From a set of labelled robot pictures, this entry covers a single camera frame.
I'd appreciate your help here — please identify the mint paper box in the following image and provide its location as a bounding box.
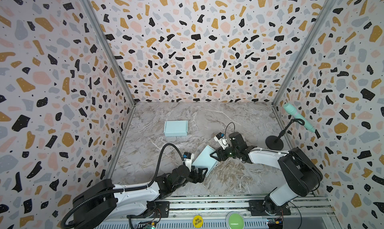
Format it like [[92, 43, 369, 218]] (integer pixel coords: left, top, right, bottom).
[[164, 121, 188, 137]]

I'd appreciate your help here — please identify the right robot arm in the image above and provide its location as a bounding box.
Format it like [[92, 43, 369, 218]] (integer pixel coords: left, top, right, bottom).
[[210, 132, 323, 216]]

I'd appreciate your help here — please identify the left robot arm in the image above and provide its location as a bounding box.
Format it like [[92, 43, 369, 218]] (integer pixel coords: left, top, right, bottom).
[[68, 165, 208, 229]]

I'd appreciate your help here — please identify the yellow round sticker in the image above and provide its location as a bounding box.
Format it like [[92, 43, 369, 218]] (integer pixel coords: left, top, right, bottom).
[[193, 215, 204, 229]]

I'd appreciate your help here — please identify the green round button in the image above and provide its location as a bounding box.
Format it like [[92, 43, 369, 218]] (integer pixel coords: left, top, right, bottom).
[[226, 212, 245, 229]]

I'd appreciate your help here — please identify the mint green microphone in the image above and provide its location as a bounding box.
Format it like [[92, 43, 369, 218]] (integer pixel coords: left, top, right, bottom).
[[283, 103, 316, 133]]

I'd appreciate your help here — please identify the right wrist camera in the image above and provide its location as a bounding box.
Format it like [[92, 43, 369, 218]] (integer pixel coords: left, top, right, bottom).
[[214, 133, 228, 150]]

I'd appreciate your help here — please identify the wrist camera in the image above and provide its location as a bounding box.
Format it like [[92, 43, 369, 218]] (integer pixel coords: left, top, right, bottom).
[[183, 152, 195, 171], [214, 133, 228, 150]]

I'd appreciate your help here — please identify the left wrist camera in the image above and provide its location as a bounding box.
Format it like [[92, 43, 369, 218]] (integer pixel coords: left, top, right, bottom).
[[183, 152, 195, 171]]

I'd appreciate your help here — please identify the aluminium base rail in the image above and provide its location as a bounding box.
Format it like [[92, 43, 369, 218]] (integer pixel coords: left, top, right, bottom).
[[99, 195, 341, 229]]

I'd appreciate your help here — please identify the left black corrugated cable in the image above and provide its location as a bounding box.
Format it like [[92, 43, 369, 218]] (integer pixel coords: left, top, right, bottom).
[[59, 142, 185, 229]]

